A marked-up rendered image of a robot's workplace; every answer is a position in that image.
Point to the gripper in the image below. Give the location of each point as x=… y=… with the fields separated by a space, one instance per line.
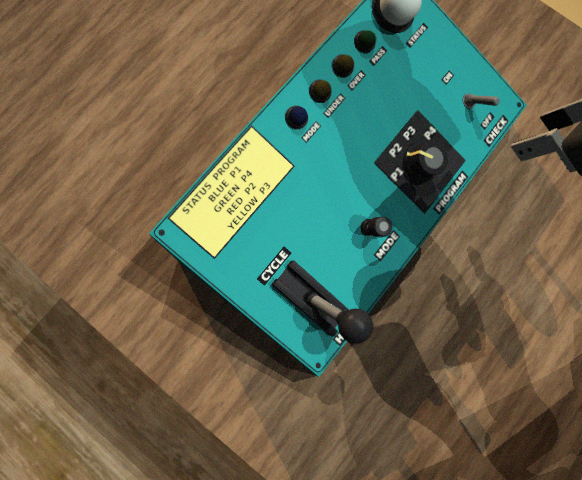
x=568 y=149

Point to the green box-shaped console housing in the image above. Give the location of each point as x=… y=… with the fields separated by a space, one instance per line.
x=287 y=222

